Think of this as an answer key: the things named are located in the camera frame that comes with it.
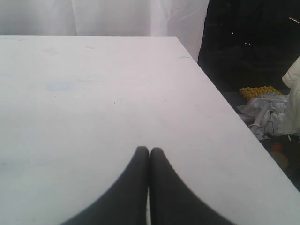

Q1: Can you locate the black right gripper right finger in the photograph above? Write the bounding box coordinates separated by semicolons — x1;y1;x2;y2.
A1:
149;148;232;225

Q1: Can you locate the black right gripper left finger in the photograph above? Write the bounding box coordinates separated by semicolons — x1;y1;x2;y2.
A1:
63;146;149;225

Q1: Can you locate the white plastic tube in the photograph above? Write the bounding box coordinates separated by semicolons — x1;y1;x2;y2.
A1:
248;103;269;134

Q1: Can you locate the yellow knitted cloth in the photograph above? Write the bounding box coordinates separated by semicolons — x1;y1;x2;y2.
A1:
239;86;282;98

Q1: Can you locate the crumpled white plastic wrapping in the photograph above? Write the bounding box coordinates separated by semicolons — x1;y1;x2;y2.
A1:
237;92;288;140

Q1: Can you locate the cream padded jacket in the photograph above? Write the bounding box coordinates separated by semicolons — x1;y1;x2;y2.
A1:
279;57;300;134

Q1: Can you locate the white backdrop curtain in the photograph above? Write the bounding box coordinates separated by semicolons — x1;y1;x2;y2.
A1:
0;0;209;60

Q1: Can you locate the thin black cable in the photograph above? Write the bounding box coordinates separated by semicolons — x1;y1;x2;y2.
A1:
262;120;293;141

